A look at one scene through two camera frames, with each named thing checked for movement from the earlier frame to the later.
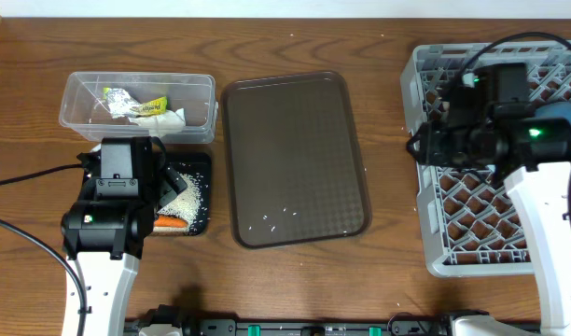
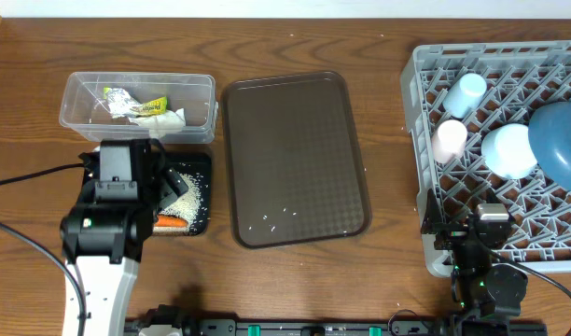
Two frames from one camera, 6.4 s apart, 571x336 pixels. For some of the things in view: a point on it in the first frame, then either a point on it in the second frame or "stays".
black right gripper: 431,133 → 451,232
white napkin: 163,123 stays
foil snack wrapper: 120,103 stays
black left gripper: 169,180 stays
